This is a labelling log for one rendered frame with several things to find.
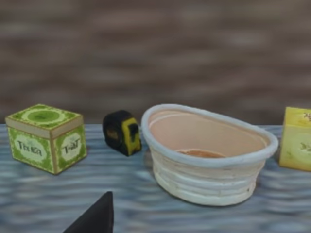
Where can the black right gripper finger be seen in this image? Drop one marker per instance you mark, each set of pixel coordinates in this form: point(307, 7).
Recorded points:
point(99, 216)

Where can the black yellow tape measure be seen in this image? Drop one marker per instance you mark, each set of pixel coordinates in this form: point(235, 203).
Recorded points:
point(122, 133)

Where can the green tea box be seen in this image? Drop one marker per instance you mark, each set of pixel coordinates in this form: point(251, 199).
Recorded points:
point(46, 139)

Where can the white oval woven basket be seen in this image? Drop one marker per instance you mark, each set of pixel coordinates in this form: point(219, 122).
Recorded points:
point(206, 157)

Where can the yellow tea box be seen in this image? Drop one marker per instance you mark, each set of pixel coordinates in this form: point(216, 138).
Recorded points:
point(296, 140)

